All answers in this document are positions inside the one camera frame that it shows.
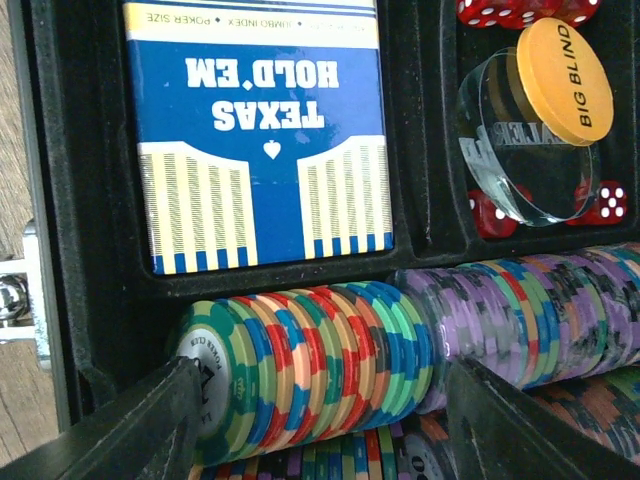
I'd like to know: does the lower chip row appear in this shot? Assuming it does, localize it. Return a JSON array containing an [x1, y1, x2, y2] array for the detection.
[[189, 367, 639, 480]]

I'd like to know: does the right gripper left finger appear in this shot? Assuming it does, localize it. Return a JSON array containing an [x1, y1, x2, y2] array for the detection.
[[1, 357, 201, 479]]

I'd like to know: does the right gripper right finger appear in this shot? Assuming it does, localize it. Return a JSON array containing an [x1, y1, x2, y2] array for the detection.
[[447, 357, 639, 479]]

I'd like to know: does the purple grey chip stack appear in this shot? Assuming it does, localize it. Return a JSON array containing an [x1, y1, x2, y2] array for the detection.
[[387, 242, 639, 413]]

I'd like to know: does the blue Texas Hold'em card box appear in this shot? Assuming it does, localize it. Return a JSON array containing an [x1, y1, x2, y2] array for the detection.
[[123, 1, 394, 275]]

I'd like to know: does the black poker chip case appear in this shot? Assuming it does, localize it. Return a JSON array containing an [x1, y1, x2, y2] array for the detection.
[[9, 1, 639, 432]]

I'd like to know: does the red translucent die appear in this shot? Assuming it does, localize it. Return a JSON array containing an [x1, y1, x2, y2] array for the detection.
[[467, 189, 525, 240], [567, 180, 628, 226]]

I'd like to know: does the chrome case handle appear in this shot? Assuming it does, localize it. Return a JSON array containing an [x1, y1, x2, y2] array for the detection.
[[1, 219, 51, 371]]

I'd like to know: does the green red chip stack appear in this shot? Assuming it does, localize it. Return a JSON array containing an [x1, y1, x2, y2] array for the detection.
[[169, 281, 435, 467]]

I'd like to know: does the red dice row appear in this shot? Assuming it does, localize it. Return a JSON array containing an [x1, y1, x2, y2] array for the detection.
[[453, 0, 601, 29]]

